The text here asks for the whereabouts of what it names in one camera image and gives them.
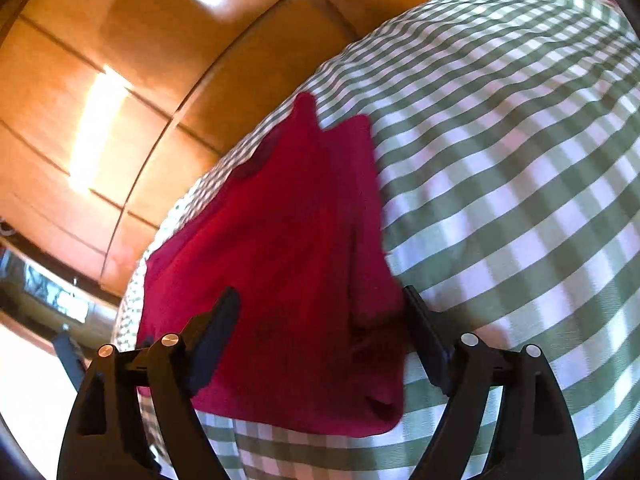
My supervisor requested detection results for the dark red knit sweater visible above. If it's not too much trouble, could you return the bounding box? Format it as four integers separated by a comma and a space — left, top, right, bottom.
138, 92, 407, 438

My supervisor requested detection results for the wooden glazed door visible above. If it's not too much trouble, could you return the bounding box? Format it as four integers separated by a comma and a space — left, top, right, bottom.
1, 220, 119, 354

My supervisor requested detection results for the green white checked bed cover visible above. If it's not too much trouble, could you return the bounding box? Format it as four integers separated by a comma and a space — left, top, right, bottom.
112, 0, 640, 480

